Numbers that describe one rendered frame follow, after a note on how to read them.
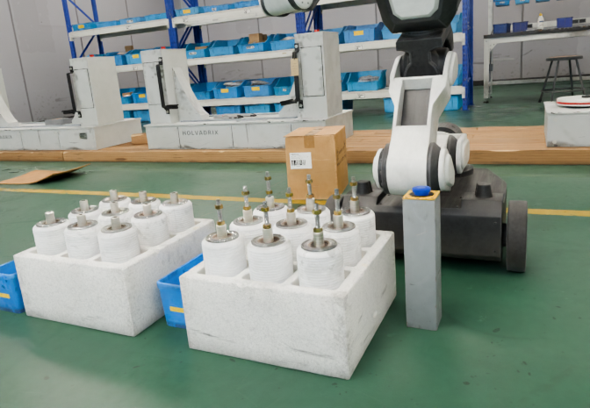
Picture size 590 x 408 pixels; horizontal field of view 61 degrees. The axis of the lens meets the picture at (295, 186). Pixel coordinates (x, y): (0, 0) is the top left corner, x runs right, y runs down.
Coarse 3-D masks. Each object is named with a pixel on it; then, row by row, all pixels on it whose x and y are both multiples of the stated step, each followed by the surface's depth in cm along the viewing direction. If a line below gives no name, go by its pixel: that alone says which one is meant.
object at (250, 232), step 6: (234, 228) 121; (240, 228) 120; (246, 228) 120; (252, 228) 120; (258, 228) 121; (246, 234) 120; (252, 234) 120; (258, 234) 121; (246, 240) 120; (246, 246) 121; (246, 252) 121
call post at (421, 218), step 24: (408, 216) 111; (432, 216) 109; (408, 240) 112; (432, 240) 110; (408, 264) 114; (432, 264) 111; (408, 288) 115; (432, 288) 113; (408, 312) 117; (432, 312) 114
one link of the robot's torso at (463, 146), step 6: (438, 132) 176; (444, 132) 176; (462, 138) 166; (462, 144) 164; (468, 144) 173; (462, 150) 161; (468, 150) 173; (456, 156) 160; (462, 156) 161; (468, 156) 174; (456, 162) 161; (462, 162) 161; (462, 168) 164
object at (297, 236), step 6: (276, 228) 117; (300, 228) 116; (306, 228) 116; (312, 228) 119; (282, 234) 115; (288, 234) 115; (294, 234) 115; (300, 234) 115; (306, 234) 116; (312, 234) 118; (294, 240) 115; (300, 240) 116; (294, 246) 115; (294, 252) 116; (294, 258) 116
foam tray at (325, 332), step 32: (384, 256) 121; (192, 288) 111; (224, 288) 107; (256, 288) 104; (288, 288) 102; (352, 288) 100; (384, 288) 122; (192, 320) 114; (224, 320) 110; (256, 320) 106; (288, 320) 102; (320, 320) 99; (352, 320) 101; (224, 352) 112; (256, 352) 108; (288, 352) 104; (320, 352) 101; (352, 352) 101
